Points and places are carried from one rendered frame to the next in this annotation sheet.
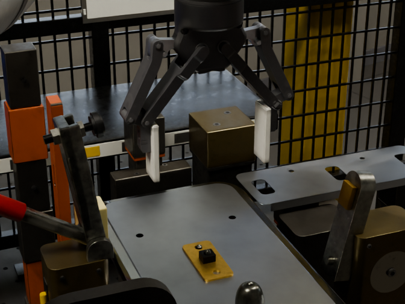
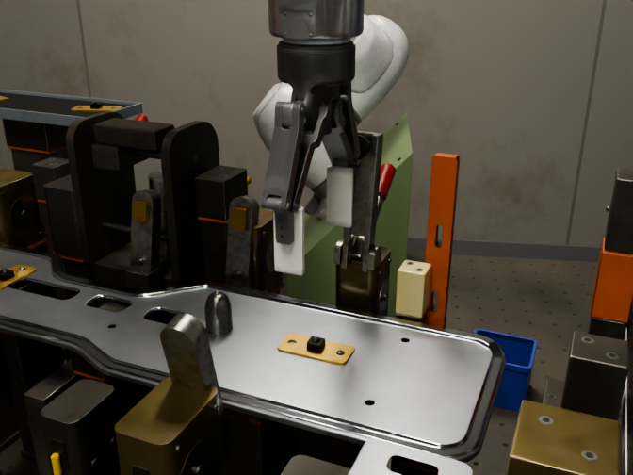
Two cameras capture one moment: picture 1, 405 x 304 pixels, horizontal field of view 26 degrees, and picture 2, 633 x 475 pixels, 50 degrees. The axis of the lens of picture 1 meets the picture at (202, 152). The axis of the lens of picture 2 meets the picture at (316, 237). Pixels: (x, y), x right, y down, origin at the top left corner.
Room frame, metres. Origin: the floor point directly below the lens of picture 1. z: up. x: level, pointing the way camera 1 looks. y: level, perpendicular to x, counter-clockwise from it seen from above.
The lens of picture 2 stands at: (1.38, -0.49, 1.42)
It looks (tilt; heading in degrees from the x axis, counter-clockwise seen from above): 23 degrees down; 134
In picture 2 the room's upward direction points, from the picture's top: straight up
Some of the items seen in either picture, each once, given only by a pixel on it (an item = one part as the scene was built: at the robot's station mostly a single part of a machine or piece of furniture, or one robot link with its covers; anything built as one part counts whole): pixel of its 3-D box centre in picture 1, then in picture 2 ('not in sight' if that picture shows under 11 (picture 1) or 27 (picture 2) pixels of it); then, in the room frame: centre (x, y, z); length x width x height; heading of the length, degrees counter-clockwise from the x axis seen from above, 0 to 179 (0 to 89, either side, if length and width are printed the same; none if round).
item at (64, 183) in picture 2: not in sight; (97, 283); (0.37, 0.01, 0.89); 0.12 x 0.07 x 0.38; 111
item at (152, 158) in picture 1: (152, 149); (339, 196); (0.89, 0.06, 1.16); 0.03 x 0.01 x 0.07; 21
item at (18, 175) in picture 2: not in sight; (24, 280); (0.27, -0.07, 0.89); 0.12 x 0.08 x 0.38; 111
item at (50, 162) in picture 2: not in sight; (70, 270); (0.31, -0.01, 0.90); 0.05 x 0.05 x 0.40; 21
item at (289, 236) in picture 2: (276, 108); (280, 221); (0.95, -0.09, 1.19); 0.03 x 0.01 x 0.05; 111
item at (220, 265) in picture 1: (207, 257); (316, 345); (0.91, -0.01, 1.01); 0.08 x 0.04 x 0.01; 21
